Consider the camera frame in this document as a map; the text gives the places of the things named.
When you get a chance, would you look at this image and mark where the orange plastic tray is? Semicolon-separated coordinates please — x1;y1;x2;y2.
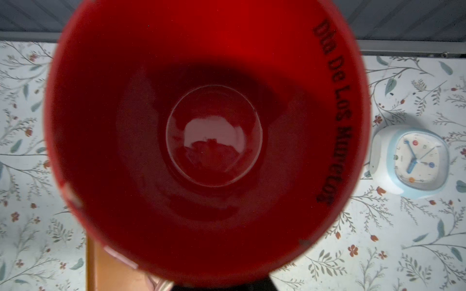
86;237;174;291

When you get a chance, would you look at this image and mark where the black mug red inside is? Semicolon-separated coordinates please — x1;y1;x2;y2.
44;1;371;289

